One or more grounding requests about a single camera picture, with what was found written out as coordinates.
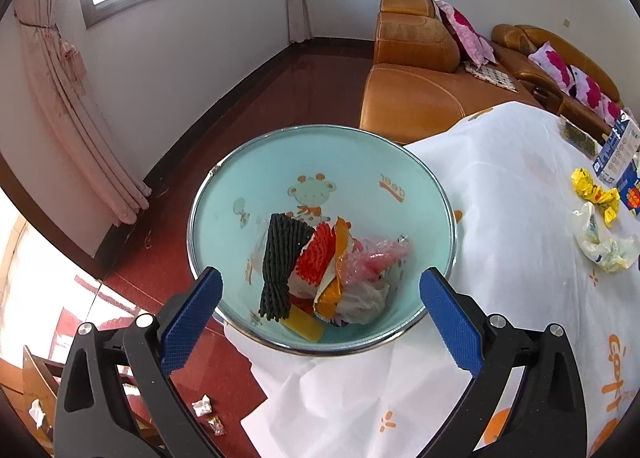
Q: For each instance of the pink plastic bag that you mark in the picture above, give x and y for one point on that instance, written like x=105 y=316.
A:
x=382 y=258

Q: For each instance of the black foam net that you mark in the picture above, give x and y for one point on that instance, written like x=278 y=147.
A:
x=280 y=258

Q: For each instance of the yellow sponge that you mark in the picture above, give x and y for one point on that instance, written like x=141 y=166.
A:
x=307 y=328

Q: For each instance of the small brown wrapper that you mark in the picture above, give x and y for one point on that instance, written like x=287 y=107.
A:
x=216 y=425

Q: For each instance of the wooden chair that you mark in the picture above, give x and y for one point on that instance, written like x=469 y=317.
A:
x=40 y=378

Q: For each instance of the white plastic bag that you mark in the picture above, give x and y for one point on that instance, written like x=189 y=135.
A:
x=365 y=300

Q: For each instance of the crumpled white tissue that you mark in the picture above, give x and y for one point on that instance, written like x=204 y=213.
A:
x=202 y=406

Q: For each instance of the checkered cloth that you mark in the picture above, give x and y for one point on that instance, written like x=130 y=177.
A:
x=492 y=76

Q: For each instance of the dark green packet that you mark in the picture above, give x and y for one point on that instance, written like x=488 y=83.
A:
x=580 y=138

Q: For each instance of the long pink curtain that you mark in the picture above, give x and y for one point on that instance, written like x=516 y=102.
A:
x=85 y=113

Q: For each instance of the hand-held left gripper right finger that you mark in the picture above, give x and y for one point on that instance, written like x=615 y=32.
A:
x=452 y=323

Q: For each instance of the blue and white carton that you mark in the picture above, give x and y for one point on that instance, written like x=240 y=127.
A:
x=617 y=143

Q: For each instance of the pink floral pillow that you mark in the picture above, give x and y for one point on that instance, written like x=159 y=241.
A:
x=587 y=86
x=612 y=111
x=465 y=31
x=550 y=63

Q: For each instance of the clear printed plastic bag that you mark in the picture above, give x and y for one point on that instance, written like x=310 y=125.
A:
x=607 y=248

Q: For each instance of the light blue trash bin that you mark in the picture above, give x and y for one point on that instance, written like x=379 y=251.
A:
x=240 y=178

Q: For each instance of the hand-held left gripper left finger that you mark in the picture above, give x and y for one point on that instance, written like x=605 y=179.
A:
x=192 y=323

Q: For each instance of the blue box with orange print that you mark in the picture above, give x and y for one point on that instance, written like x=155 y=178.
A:
x=631 y=188

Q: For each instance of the white printed tablecloth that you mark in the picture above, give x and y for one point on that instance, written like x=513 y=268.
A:
x=500 y=188

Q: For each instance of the red foam net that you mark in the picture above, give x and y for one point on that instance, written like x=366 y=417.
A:
x=315 y=253

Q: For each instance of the orange leather chaise sofa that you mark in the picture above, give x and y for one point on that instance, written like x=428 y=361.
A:
x=415 y=93

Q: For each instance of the orange wrapper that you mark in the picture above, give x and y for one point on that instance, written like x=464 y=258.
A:
x=341 y=243

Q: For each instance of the yellow crumpled wrapper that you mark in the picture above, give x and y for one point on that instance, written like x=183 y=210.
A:
x=587 y=185

